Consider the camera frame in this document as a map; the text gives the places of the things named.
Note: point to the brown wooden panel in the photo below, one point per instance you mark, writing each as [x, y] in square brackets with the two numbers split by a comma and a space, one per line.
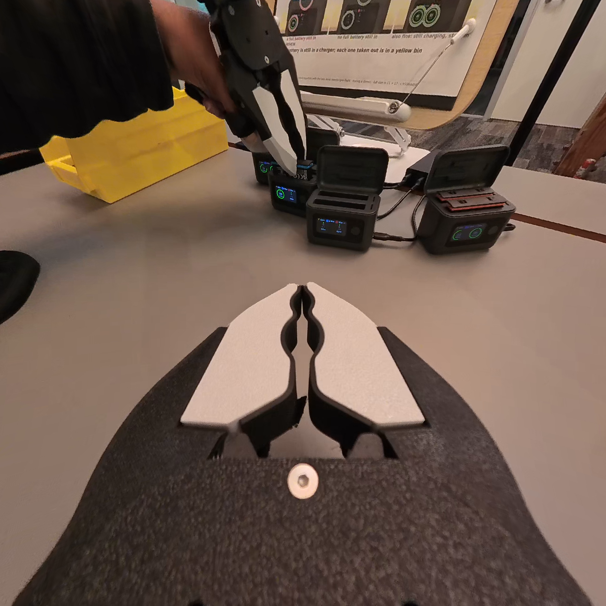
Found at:
[592, 142]

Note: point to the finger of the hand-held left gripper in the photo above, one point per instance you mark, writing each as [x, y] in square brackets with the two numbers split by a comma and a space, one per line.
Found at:
[274, 132]
[293, 109]

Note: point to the black battery red edge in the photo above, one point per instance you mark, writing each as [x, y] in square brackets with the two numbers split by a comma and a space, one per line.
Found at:
[476, 204]
[466, 194]

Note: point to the black multiport charger hub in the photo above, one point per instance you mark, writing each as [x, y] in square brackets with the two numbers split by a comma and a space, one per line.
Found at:
[421, 165]

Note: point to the black battery blue edge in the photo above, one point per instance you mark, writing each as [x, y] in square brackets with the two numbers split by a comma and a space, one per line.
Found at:
[305, 171]

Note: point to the yellow plastic bin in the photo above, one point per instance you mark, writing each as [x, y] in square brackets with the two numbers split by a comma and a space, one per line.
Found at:
[142, 151]

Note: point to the person's left hand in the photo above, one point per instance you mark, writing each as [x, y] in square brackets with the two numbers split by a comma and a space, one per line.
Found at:
[194, 52]

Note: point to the black chair armrest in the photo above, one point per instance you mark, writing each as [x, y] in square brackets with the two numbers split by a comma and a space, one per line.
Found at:
[14, 284]

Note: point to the instruction sheet on wooden stand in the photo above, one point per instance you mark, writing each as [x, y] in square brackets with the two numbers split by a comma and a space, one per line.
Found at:
[492, 71]

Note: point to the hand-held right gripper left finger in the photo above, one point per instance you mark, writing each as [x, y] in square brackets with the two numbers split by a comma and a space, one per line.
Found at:
[241, 369]

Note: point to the black battery charging case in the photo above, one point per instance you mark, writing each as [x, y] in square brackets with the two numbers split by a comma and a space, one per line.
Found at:
[284, 208]
[468, 165]
[260, 177]
[350, 165]

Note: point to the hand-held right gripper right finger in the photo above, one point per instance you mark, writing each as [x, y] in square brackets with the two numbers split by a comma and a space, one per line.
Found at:
[364, 369]

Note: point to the white board ledge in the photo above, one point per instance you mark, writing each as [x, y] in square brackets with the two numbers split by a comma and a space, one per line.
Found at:
[350, 106]

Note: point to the small red floor object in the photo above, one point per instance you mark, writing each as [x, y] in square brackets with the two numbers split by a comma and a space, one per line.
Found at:
[587, 166]

